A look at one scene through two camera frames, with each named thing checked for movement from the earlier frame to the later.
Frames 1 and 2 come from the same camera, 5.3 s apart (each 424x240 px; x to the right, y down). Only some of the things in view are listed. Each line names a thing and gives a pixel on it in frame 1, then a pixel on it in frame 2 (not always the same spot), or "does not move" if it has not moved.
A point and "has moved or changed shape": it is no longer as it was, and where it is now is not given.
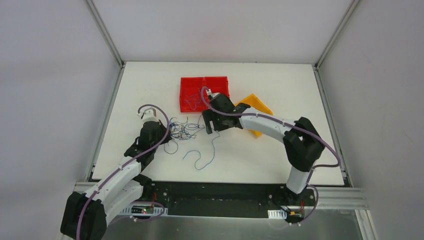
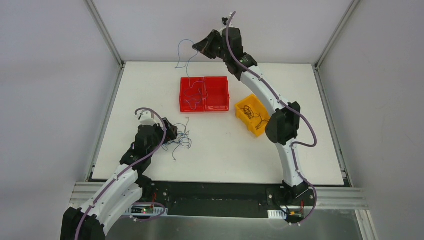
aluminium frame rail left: x=80 y=186 does not move
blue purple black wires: x=180 y=130 has moved or changed shape
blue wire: x=200 y=155 to x=187 y=64
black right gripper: x=214 y=118 to x=212 y=43
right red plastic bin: x=217 y=84 does not move
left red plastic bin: x=190 y=96 does not move
